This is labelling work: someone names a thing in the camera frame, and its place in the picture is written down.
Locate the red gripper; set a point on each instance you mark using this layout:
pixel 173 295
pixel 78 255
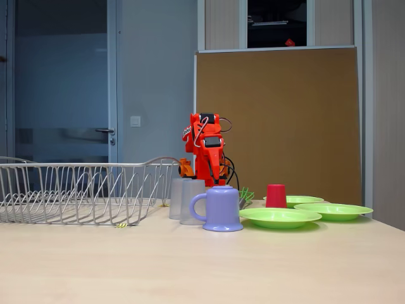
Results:
pixel 211 157

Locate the purple plastic mug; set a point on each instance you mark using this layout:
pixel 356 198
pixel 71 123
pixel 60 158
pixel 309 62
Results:
pixel 221 209

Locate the translucent grey plastic cup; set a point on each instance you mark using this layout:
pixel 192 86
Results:
pixel 175 199
pixel 190 206

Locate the red plastic cup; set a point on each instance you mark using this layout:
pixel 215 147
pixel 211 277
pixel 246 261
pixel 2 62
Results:
pixel 276 196

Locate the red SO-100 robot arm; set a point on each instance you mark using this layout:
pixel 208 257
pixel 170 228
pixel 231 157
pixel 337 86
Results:
pixel 197 126

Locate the orange table clamp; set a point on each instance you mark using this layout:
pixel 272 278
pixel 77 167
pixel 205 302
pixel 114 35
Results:
pixel 185 169

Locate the brown pin board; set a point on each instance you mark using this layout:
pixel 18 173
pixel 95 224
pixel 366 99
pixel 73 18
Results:
pixel 284 126

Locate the green plastic plate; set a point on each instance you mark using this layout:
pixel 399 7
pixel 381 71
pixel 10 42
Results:
pixel 280 218
pixel 335 211
pixel 303 199

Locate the small red box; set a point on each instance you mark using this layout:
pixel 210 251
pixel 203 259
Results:
pixel 290 42

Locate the white spiral notebook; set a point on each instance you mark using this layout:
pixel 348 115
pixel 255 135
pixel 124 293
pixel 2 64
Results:
pixel 269 22

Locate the blue grey door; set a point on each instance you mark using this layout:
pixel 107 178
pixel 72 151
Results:
pixel 63 79

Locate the white light switch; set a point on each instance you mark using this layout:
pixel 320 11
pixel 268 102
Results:
pixel 135 121

